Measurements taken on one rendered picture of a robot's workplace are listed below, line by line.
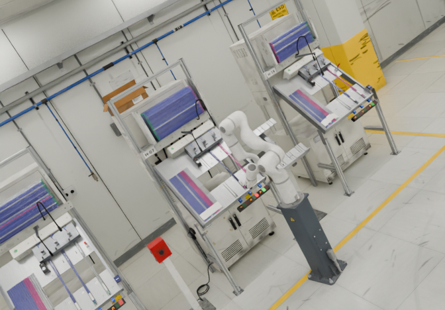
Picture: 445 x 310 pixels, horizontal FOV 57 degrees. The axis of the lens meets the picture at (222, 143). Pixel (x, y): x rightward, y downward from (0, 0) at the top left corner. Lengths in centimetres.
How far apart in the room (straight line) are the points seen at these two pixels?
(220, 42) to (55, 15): 203
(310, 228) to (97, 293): 163
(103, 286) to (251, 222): 147
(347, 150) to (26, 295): 326
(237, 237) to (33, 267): 172
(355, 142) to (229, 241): 176
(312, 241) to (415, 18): 565
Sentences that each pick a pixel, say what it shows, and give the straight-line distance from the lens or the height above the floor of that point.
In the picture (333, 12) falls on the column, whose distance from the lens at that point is 602.
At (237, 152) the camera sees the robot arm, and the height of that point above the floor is 115.
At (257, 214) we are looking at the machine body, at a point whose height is 30.
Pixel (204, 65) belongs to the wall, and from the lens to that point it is 540.
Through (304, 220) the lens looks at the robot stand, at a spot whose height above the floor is 56.
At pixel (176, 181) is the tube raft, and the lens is 352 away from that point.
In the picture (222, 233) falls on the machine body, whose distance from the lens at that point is 380.
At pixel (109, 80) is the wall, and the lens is 500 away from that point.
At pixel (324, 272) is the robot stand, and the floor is 8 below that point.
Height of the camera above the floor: 218
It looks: 17 degrees down
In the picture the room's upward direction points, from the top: 28 degrees counter-clockwise
